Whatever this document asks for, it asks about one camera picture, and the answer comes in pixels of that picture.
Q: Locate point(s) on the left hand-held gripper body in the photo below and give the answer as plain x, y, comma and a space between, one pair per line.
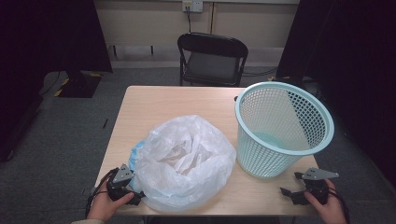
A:
120, 186

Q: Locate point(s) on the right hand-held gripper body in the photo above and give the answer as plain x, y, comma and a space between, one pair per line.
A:
317, 186

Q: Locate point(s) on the light blue mesh wastebasket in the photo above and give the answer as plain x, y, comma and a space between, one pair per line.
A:
280, 130

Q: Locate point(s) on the white plastic bag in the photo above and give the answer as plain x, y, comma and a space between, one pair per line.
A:
186, 161

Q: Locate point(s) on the person's right hand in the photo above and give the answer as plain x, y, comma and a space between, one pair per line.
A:
327, 208

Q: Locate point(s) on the person's left hand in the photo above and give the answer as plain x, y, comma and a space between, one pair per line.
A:
104, 205

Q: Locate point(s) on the black floor tape strip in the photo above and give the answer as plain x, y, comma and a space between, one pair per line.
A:
105, 123

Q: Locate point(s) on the black stand base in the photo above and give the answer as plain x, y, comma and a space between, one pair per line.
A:
79, 84

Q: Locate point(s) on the black curtain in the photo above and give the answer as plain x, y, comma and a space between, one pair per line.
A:
358, 62
46, 46

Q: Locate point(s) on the black folding chair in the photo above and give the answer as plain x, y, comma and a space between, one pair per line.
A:
213, 59

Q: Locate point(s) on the white wall socket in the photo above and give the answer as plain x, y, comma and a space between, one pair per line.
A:
192, 5

